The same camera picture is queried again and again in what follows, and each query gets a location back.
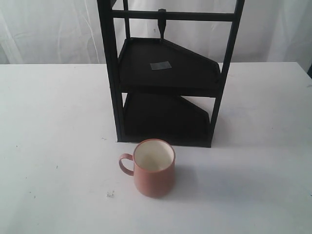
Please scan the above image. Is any grey tape patch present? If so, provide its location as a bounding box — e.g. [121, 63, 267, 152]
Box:
[150, 61, 171, 71]

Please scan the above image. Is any pink ceramic mug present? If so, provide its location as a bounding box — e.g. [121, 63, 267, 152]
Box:
[118, 138, 176, 198]

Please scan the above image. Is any black shelf rack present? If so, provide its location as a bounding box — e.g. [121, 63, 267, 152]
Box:
[97, 0, 244, 148]

